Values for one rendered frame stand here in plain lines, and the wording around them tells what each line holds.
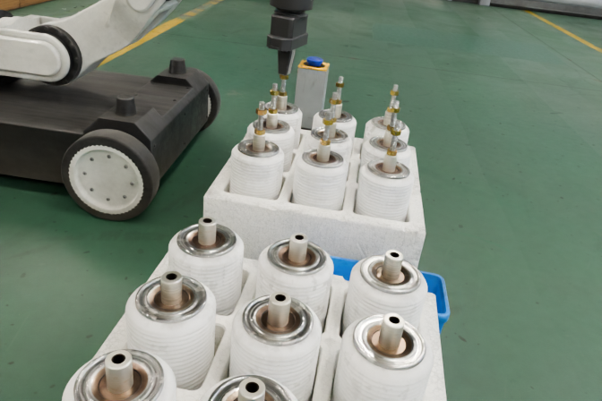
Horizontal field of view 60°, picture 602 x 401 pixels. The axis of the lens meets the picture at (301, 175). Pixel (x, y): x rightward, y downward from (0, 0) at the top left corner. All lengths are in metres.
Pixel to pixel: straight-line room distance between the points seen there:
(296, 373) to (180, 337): 0.12
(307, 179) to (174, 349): 0.43
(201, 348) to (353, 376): 0.16
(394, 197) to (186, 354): 0.47
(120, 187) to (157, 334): 0.64
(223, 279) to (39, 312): 0.42
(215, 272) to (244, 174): 0.31
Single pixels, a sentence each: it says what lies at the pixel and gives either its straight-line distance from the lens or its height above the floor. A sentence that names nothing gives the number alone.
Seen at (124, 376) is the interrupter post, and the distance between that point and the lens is 0.50.
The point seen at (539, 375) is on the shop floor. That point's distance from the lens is 1.00.
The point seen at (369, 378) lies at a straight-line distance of 0.55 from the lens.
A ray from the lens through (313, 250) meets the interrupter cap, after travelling 0.68.
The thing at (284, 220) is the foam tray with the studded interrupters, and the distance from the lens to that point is 0.92.
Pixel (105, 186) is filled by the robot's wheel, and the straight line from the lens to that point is 1.19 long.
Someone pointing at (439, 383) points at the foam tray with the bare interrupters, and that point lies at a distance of 0.66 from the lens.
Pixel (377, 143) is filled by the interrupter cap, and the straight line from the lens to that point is 1.04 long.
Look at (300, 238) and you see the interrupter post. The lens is 0.66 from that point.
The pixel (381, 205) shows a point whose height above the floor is 0.20.
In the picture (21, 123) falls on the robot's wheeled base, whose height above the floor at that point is 0.17.
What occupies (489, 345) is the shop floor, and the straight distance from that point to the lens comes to 1.02.
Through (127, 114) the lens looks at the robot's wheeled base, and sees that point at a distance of 1.19.
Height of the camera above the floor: 0.64
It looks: 26 degrees down
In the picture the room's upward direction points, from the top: 7 degrees clockwise
